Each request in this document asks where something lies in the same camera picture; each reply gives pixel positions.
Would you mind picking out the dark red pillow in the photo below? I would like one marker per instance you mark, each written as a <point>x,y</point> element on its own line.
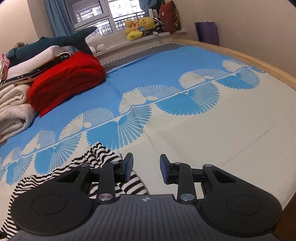
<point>168,16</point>

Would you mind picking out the blue curtain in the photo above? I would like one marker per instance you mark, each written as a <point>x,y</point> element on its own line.
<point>59,18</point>
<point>150,4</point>

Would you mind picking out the blue white fan-print bedspread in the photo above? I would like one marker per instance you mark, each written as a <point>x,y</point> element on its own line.
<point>185,139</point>

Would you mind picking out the window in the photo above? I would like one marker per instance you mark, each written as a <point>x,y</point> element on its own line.
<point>97,14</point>

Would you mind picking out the white and pink folded clothes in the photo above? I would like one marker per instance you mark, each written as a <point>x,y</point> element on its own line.
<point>4,66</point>

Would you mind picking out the brown plush toy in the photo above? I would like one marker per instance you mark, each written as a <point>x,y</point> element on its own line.
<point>19,44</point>

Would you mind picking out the yellow plush toy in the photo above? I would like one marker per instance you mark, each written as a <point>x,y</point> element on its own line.
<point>133,31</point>
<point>146,24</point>

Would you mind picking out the cream folded blanket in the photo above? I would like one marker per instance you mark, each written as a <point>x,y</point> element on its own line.
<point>12,96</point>

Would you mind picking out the purple folder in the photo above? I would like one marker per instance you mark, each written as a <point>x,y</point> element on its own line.
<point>206,33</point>

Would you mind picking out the white quilt with navy trim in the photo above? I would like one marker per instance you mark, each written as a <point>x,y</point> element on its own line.
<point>34,58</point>

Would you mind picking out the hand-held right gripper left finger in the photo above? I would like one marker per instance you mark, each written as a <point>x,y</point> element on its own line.
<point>128,167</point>

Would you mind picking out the red folded blanket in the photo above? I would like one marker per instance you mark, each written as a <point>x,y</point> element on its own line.
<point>67,78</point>

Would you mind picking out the black white striped hooded top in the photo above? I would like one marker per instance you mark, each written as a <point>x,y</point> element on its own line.
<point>104,157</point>

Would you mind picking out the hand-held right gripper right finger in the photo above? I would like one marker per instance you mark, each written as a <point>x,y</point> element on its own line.
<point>163,169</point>

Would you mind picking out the striped plush toy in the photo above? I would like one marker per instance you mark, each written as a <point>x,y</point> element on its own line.
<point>158,25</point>

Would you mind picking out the windowsill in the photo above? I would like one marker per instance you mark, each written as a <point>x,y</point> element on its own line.
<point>138,42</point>

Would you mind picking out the white plush toy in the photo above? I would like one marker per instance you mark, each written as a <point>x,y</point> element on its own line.
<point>97,42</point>

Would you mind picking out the cream folded blankets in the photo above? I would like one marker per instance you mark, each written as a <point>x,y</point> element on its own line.
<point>13,122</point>

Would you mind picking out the teal shark plush toy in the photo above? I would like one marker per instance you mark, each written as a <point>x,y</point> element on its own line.
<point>57,41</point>

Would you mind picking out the wooden bed frame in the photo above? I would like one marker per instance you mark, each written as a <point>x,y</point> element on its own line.
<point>254,58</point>

